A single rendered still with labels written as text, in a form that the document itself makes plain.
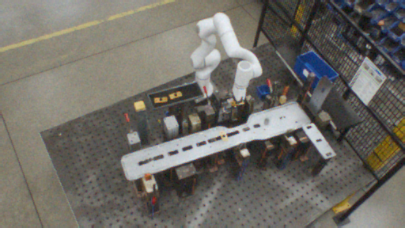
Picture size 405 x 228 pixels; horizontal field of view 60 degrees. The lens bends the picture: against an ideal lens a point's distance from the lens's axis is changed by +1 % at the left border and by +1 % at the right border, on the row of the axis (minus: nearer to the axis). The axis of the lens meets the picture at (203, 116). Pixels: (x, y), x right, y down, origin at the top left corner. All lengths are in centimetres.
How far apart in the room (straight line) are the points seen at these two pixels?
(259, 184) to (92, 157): 124
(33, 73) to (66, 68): 36
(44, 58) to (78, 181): 223
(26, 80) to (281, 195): 303
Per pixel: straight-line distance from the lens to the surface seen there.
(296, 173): 275
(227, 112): 257
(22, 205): 350
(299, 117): 266
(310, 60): 301
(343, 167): 293
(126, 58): 435
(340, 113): 277
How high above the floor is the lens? 299
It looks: 53 degrees down
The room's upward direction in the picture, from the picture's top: 7 degrees clockwise
